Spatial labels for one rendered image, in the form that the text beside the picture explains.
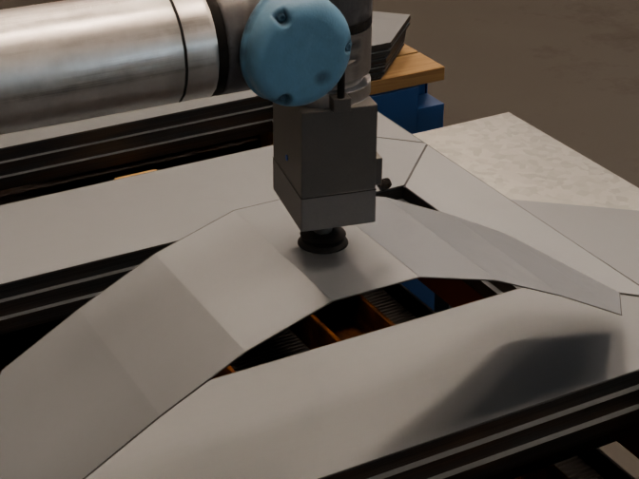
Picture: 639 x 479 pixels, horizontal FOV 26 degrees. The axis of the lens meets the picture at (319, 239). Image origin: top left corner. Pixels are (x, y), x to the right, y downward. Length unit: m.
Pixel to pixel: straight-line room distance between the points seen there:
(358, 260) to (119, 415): 0.23
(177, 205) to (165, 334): 0.51
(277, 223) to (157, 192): 0.47
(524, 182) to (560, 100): 2.29
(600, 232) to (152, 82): 0.97
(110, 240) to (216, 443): 0.40
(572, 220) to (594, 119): 2.36
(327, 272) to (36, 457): 0.27
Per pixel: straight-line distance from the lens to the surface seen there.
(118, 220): 1.59
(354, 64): 1.07
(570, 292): 1.27
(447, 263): 1.17
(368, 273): 1.13
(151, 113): 1.87
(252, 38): 0.87
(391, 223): 1.23
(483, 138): 2.08
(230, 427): 1.24
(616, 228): 1.76
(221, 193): 1.64
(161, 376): 1.09
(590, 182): 1.97
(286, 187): 1.14
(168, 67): 0.87
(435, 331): 1.37
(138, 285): 1.19
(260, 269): 1.14
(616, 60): 4.59
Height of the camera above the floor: 1.59
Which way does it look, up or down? 28 degrees down
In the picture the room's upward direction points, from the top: straight up
